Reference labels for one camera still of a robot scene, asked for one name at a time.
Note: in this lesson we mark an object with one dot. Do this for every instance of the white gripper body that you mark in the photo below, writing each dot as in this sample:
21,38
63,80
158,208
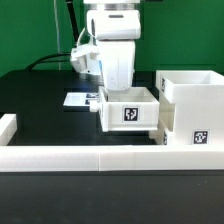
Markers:
115,32

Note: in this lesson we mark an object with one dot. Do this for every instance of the white drawer box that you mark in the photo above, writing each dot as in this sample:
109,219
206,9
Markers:
133,110
162,136

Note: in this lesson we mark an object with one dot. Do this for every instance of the white drawer cabinet frame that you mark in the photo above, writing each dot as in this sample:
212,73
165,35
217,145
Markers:
192,106

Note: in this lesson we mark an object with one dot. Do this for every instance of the white front drawer box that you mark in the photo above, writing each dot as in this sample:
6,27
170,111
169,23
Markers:
162,136

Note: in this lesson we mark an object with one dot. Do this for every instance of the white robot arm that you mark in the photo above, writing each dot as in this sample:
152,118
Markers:
85,56

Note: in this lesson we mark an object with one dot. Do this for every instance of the white marker tag sheet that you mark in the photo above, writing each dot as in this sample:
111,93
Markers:
78,99

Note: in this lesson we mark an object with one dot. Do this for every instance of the white U-shaped fence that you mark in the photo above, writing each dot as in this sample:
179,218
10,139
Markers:
102,158

